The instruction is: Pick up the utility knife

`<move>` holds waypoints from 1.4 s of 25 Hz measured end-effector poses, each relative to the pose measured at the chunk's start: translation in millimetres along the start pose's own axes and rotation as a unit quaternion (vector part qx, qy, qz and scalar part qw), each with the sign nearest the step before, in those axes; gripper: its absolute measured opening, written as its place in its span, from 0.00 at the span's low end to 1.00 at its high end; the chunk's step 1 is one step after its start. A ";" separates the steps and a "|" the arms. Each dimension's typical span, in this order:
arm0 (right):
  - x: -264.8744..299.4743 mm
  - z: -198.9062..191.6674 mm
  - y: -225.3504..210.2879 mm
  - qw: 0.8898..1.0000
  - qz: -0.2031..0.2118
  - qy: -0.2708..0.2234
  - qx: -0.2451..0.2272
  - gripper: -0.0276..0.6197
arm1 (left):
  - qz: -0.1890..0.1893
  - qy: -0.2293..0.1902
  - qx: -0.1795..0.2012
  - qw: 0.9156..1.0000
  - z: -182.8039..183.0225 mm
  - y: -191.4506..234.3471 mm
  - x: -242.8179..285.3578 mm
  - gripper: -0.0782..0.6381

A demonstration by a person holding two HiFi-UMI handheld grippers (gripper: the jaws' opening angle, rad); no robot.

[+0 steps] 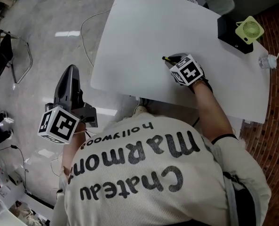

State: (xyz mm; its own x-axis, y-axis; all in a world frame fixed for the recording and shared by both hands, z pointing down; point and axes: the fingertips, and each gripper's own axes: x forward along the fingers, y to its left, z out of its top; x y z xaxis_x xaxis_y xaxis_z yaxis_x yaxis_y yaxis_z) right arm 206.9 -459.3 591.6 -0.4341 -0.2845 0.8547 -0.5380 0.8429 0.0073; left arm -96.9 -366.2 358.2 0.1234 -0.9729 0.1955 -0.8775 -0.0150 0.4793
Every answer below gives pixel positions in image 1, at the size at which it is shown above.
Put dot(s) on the black shoulder bag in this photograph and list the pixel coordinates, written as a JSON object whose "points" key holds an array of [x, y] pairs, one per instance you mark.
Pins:
{"points": [[242, 201]]}

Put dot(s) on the cream printed shirt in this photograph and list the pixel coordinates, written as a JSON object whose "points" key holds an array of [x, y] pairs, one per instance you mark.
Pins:
{"points": [[141, 173]]}

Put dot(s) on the black folding chair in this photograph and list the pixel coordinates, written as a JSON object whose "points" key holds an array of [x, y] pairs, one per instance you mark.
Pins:
{"points": [[0, 55]]}

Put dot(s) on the black yellow utility knife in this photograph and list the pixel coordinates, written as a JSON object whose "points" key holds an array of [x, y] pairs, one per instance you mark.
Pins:
{"points": [[168, 58]]}

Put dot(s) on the black box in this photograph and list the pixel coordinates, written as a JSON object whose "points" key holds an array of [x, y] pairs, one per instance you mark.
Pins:
{"points": [[231, 36]]}

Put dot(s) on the person's left forearm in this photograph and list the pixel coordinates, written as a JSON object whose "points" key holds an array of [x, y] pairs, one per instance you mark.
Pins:
{"points": [[71, 149]]}

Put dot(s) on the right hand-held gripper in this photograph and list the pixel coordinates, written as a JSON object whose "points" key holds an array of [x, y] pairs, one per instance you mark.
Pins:
{"points": [[187, 70]]}

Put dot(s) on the person's right forearm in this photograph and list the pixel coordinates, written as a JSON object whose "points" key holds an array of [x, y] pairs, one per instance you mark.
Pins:
{"points": [[212, 112]]}

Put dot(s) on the clear plastic bottle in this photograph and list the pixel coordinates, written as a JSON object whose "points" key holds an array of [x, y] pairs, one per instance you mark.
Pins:
{"points": [[267, 61]]}

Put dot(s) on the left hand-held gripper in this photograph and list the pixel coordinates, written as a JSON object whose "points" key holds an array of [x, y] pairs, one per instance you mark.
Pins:
{"points": [[59, 123]]}

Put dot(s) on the grey chair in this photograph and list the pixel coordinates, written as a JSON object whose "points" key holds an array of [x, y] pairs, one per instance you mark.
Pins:
{"points": [[218, 0]]}

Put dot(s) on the green small fan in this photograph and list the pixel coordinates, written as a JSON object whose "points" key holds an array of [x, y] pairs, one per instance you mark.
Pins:
{"points": [[249, 30]]}

